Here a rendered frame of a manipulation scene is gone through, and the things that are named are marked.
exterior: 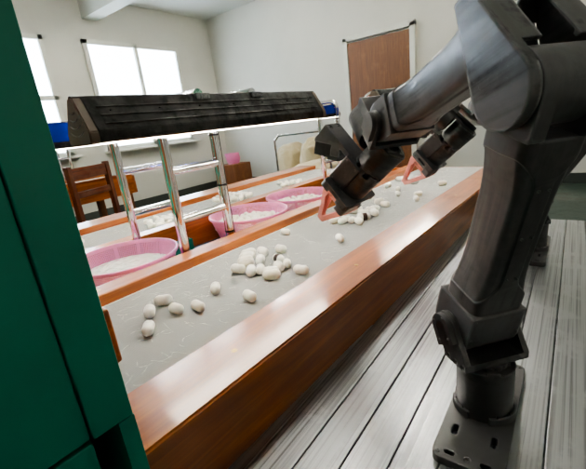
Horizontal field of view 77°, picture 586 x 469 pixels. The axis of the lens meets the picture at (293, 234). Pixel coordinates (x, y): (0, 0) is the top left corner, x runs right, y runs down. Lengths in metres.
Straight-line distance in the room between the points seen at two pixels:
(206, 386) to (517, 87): 0.41
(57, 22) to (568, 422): 6.34
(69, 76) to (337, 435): 6.01
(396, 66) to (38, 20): 4.67
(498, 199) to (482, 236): 0.05
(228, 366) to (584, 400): 0.44
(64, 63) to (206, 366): 5.92
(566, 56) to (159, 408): 0.48
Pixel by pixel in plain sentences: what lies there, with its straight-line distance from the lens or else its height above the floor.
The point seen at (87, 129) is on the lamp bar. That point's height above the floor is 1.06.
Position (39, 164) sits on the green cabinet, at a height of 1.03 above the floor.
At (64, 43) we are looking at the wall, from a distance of 6.35.
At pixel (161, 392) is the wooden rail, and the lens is 0.48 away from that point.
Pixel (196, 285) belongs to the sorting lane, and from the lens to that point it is 0.79.
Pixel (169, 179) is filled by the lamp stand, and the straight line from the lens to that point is 0.92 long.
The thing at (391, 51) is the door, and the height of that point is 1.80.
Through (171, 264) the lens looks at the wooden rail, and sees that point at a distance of 0.87.
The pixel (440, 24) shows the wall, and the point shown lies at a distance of 5.60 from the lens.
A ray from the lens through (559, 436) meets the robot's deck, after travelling 0.56.
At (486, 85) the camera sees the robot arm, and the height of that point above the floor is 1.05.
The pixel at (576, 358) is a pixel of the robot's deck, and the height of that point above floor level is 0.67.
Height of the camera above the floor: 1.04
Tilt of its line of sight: 17 degrees down
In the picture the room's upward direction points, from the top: 7 degrees counter-clockwise
